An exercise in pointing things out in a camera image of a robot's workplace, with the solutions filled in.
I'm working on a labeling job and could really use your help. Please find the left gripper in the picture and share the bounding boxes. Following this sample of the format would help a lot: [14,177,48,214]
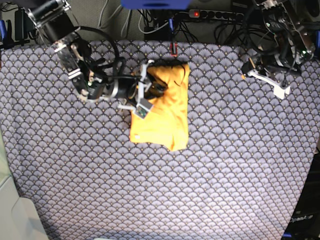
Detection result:
[241,53,300,100]

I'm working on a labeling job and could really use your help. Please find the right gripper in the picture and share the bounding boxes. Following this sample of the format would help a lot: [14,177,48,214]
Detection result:
[99,59,168,110]

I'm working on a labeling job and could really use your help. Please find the yellow T-shirt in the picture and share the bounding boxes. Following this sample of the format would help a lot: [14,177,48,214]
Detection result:
[129,63,191,152]

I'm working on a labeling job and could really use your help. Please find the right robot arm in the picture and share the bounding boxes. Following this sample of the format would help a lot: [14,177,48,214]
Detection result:
[22,0,168,112]

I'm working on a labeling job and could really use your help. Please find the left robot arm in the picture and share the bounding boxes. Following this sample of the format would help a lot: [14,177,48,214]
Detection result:
[241,0,317,99]

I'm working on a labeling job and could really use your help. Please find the red black table clamp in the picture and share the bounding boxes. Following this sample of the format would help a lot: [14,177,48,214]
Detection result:
[169,42,178,57]

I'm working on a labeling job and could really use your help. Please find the blue fan-patterned tablecloth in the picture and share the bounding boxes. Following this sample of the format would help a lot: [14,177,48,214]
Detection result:
[0,43,320,240]

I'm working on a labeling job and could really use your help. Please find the black power strip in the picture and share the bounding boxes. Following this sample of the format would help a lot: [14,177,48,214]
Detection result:
[188,9,244,21]

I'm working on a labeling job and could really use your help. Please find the black OpenArm box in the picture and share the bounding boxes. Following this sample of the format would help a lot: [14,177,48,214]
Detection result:
[282,153,320,240]

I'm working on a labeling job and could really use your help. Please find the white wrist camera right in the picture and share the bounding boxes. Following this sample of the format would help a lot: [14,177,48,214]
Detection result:
[133,98,153,119]

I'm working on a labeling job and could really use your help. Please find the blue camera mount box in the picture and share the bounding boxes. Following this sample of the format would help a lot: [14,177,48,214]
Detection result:
[121,0,191,10]

